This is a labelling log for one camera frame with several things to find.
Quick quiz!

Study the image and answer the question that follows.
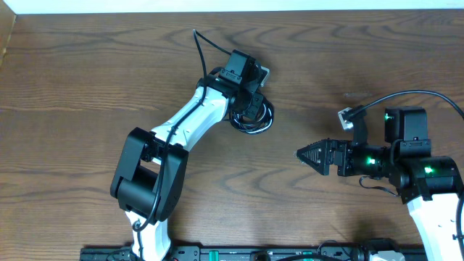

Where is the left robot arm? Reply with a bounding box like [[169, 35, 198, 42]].
[[110, 50, 274, 260]]

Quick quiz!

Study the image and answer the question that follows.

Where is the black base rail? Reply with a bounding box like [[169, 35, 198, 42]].
[[79, 237, 428, 261]]

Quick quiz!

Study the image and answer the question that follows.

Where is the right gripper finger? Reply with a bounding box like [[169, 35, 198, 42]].
[[297, 154, 328, 175], [296, 139, 328, 160]]

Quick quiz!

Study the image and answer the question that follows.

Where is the long black usb cable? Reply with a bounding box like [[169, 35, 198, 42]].
[[228, 97, 276, 135]]

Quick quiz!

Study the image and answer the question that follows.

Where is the short black usb cable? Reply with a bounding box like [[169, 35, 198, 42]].
[[229, 108, 276, 134]]

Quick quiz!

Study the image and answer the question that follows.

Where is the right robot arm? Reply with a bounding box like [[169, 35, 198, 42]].
[[296, 107, 463, 260]]

